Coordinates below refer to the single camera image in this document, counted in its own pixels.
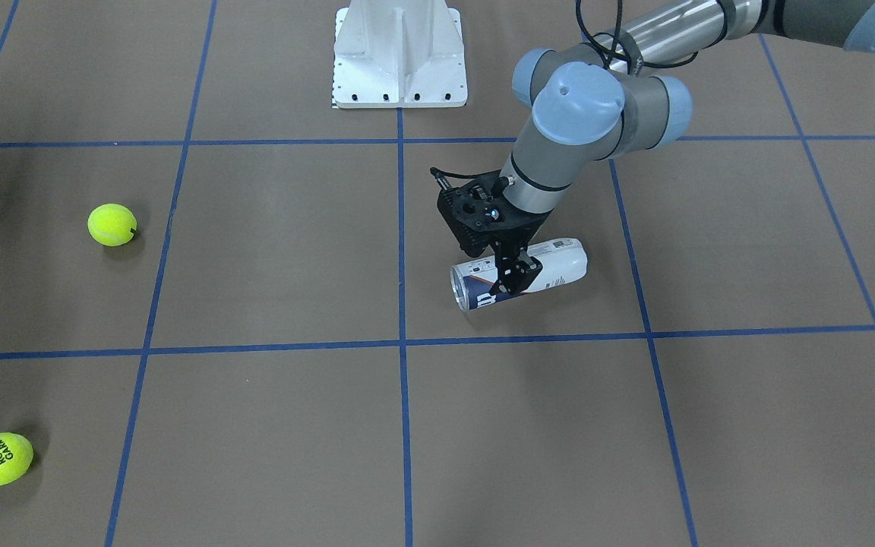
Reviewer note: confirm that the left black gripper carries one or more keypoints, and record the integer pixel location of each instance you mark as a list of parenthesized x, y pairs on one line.
[(522, 227)]

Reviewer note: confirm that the white blue tennis ball can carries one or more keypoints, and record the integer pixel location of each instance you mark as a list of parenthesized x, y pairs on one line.
[(564, 261)]

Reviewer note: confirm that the tennis ball with plain seam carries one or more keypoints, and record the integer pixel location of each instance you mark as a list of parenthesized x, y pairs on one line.
[(112, 225)]

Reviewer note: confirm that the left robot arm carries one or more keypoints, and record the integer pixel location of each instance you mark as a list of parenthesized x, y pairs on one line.
[(597, 100)]

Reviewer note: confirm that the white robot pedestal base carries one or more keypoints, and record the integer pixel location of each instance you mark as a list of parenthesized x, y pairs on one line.
[(399, 55)]

